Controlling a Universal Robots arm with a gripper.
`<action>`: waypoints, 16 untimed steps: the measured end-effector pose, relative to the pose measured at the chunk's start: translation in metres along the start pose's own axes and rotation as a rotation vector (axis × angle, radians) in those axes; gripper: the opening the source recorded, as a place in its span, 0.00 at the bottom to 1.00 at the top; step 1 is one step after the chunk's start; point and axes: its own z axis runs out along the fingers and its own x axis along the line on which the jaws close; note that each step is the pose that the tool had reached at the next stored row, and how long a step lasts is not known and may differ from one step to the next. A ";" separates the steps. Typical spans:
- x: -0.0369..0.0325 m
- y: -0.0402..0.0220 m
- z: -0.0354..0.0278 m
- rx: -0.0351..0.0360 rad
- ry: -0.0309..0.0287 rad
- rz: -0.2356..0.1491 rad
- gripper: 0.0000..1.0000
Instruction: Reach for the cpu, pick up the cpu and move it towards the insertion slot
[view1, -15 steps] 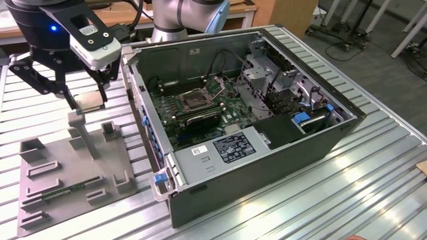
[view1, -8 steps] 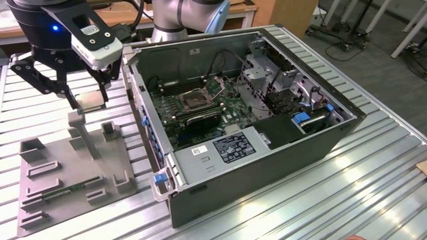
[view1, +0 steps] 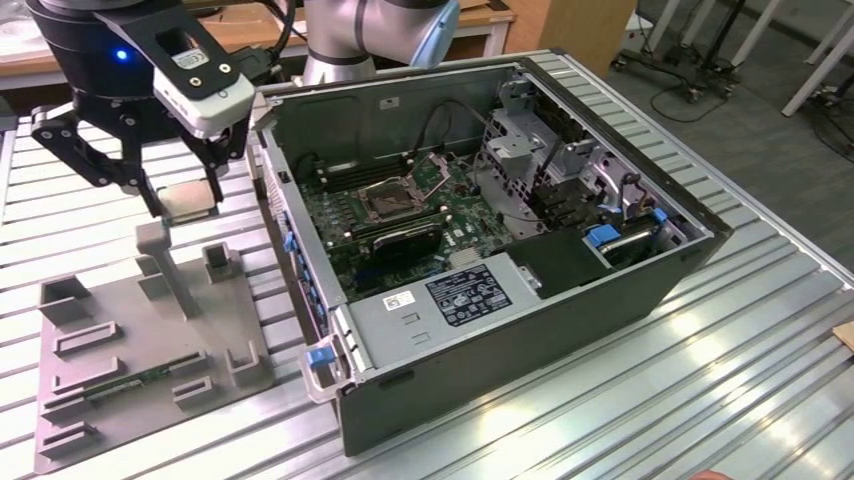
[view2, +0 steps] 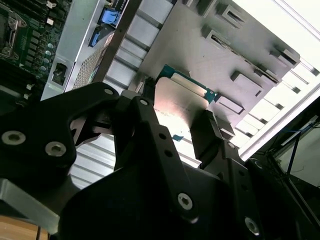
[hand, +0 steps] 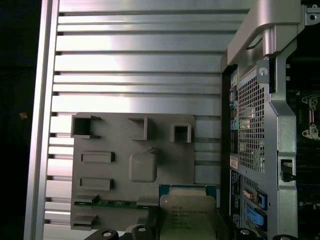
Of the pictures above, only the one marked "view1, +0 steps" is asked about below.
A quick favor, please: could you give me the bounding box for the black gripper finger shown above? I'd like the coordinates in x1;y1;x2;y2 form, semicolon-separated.
176;121;252;206
29;105;167;219

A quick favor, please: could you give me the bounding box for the silver square CPU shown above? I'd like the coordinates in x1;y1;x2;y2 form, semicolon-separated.
154;180;222;224

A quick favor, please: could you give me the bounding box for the black RAM slot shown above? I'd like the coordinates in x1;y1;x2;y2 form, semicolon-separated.
319;158;412;180
344;207;447;237
322;167;410;192

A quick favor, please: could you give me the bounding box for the CPU socket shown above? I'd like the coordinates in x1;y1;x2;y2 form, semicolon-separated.
356;180;436;226

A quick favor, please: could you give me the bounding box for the metal socket cover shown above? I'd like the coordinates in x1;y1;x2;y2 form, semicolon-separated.
406;153;456;199

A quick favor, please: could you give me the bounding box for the grey parts rack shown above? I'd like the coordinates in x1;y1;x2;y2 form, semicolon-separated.
32;222;279;476

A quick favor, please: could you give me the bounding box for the green motherboard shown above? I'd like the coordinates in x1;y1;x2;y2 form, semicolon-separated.
296;152;515;297

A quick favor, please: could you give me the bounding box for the green RAM stick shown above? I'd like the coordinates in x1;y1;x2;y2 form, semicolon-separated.
83;355;206;401

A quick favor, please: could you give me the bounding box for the blue case release latch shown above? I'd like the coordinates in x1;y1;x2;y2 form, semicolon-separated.
304;346;335;373

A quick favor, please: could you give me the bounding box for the grey power supply unit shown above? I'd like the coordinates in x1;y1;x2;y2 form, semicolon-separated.
344;252;543;374

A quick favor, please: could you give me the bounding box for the grey metal drive cage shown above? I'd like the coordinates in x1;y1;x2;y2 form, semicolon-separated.
476;74;602;201

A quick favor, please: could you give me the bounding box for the wooden cabinet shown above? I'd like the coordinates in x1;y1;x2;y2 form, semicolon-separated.
512;0;637;80

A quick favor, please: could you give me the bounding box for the blue disk carrier latch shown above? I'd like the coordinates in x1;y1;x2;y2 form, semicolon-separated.
585;224;621;257

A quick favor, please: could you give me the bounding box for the open black PC case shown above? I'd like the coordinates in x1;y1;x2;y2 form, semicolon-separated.
243;49;735;457

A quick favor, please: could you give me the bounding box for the black wheeled stand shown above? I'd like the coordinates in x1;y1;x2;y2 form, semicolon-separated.
611;0;746;105

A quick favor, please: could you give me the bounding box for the white camera on black bracket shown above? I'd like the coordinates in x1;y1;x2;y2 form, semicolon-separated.
92;8;259;142

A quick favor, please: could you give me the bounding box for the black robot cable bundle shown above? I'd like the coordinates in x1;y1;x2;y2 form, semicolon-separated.
234;0;300;84

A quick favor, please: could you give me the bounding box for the black looped cable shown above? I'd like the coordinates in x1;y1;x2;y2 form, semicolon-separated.
407;98;499;156

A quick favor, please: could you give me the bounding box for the black flat cable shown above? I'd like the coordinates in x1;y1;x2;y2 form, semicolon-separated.
535;134;563;177

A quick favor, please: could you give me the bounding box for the silver disk bay bracket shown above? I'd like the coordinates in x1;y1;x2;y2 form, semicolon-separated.
590;147;659;221

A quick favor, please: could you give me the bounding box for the white table frame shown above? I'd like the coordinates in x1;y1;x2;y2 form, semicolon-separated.
779;14;854;117
643;0;779;69

